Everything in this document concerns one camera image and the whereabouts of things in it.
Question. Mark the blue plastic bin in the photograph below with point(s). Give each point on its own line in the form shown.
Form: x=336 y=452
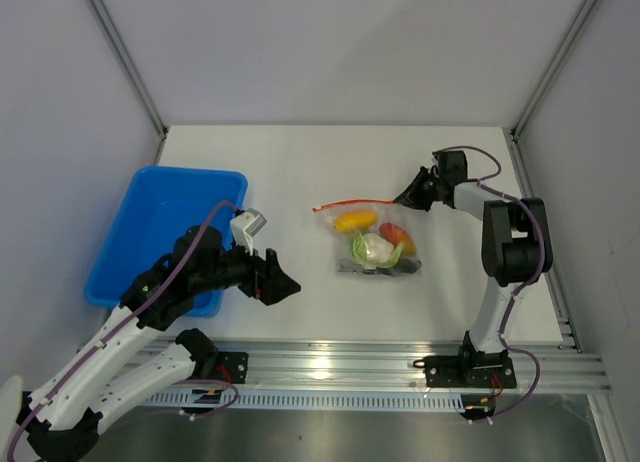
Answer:
x=160 y=205

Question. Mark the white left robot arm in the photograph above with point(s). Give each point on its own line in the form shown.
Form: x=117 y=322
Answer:
x=64 y=418

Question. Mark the right side aluminium rail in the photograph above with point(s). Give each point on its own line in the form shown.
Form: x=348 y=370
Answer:
x=571 y=341

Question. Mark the orange red toy mango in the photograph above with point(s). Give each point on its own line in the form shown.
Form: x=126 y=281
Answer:
x=396 y=235

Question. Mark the right aluminium corner post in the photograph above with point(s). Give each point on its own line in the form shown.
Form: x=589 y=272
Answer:
x=560 y=56

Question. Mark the aluminium front frame rail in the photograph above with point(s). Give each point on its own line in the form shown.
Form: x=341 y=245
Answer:
x=388 y=367

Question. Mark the white green toy cauliflower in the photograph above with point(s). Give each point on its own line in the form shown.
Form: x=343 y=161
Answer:
x=371 y=250

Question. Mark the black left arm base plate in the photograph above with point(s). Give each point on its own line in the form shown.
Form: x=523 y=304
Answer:
x=231 y=367

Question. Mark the clear orange-zipper zip bag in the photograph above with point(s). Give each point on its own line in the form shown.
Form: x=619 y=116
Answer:
x=386 y=210

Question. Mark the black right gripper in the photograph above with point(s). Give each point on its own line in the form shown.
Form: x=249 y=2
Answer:
x=413 y=191

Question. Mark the aluminium corner post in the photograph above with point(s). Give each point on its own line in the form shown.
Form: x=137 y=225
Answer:
x=118 y=46
x=560 y=56

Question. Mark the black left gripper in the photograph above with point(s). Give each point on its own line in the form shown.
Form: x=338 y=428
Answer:
x=269 y=293

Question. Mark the left aluminium corner post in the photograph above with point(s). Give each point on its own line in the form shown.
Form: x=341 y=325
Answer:
x=118 y=46

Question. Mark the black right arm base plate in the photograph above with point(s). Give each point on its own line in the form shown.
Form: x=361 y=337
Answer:
x=483 y=372

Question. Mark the yellow toy lemon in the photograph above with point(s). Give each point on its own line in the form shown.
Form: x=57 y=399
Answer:
x=354 y=221

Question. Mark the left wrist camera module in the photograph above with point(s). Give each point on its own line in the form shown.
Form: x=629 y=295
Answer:
x=245 y=226

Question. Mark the white slotted cable duct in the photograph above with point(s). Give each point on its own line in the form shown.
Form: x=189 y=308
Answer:
x=412 y=401

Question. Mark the grey toy fish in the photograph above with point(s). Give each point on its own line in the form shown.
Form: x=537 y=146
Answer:
x=405 y=266

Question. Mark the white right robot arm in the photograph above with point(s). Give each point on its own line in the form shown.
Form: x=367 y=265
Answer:
x=515 y=242

